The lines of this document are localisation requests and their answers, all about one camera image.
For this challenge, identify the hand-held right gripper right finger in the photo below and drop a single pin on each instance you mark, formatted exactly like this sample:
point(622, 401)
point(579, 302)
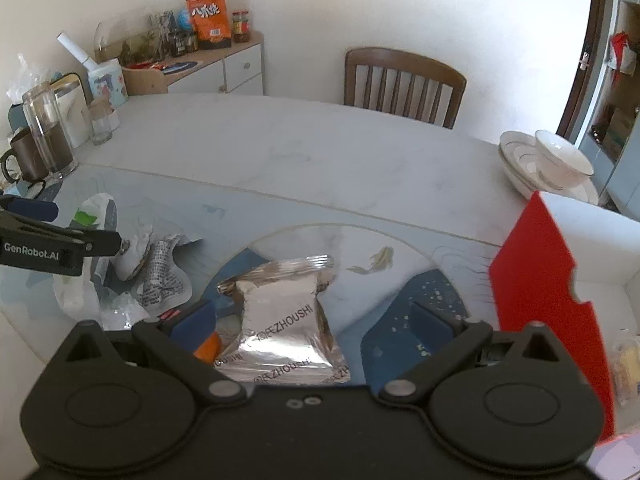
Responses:
point(430, 327)

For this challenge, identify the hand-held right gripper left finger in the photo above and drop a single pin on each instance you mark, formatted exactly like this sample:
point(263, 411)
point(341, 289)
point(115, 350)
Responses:
point(197, 322)

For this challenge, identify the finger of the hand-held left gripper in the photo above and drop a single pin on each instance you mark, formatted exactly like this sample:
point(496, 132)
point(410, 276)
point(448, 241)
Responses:
point(35, 207)
point(102, 242)

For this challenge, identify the white tissue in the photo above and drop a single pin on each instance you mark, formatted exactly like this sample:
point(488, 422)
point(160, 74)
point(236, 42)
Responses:
point(132, 260)

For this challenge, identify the white green plastic packet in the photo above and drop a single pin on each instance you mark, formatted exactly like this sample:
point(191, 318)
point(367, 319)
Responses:
point(97, 207)

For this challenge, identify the clear black-printed packet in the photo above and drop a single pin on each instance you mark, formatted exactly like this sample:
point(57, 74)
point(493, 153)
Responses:
point(160, 275)
point(122, 310)

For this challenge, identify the silver foil packet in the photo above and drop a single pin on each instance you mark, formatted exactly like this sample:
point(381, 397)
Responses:
point(280, 320)

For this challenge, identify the red cardboard box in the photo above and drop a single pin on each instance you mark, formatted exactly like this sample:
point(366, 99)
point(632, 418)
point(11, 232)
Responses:
point(535, 280)

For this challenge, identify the white marble desktop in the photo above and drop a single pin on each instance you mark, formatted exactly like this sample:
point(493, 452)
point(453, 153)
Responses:
point(300, 135)

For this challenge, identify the small orange packet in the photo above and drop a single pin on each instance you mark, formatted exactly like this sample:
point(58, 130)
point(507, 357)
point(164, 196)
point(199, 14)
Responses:
point(207, 349)

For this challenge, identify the brown mug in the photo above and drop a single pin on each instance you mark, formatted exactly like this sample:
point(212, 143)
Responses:
point(22, 157)

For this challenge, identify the glass pitcher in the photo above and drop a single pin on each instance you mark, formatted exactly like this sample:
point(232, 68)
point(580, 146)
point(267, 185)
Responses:
point(50, 135)

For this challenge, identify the teal storage box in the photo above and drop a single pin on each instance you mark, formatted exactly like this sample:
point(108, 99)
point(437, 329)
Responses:
point(15, 120)

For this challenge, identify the drinking glass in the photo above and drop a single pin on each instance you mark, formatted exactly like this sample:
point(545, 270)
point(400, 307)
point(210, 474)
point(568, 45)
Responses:
point(99, 127)

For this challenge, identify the white canister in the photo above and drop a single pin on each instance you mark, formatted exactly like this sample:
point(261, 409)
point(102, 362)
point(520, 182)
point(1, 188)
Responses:
point(75, 105)

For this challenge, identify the clear plastic bag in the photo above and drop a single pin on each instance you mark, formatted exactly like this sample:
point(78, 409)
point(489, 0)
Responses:
point(22, 85)

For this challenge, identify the white blue printed container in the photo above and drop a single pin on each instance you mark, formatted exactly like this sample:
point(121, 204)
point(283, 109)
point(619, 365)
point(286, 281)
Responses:
point(107, 85)

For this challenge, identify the white lint roller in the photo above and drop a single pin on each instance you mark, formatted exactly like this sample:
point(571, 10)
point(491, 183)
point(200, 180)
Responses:
point(75, 50)

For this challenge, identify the clear glass container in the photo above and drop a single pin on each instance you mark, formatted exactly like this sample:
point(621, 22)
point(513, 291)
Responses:
point(117, 40)

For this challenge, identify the white gold-rimmed plate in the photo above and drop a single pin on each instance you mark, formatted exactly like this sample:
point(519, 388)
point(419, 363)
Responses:
point(515, 160)

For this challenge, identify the dark blue round coaster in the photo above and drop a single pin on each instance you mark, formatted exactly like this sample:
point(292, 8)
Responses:
point(180, 66)

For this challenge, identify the pale yellow packet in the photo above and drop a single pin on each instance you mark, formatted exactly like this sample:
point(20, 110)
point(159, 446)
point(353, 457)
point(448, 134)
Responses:
point(627, 370)

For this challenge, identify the white bowl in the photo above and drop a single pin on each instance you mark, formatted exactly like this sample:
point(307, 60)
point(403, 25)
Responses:
point(560, 157)

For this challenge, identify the white wood-topped cabinet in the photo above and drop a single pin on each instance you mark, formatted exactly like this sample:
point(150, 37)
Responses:
point(245, 67)

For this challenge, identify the orange snack bag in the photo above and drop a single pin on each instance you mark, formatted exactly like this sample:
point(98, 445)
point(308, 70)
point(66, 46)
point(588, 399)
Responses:
point(210, 15)

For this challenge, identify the red-lidded jar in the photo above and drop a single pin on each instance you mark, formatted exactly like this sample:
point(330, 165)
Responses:
point(241, 27)

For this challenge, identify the grey blue shelf unit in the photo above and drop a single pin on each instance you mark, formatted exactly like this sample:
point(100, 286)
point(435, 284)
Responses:
point(625, 160)

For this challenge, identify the wooden chair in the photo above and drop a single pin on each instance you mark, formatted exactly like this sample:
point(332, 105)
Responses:
point(400, 60)

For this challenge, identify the brown door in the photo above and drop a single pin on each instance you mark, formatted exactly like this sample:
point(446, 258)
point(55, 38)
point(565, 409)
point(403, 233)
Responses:
point(582, 60)

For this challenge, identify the red bag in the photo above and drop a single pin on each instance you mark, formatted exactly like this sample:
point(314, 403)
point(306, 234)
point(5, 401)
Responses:
point(620, 52)

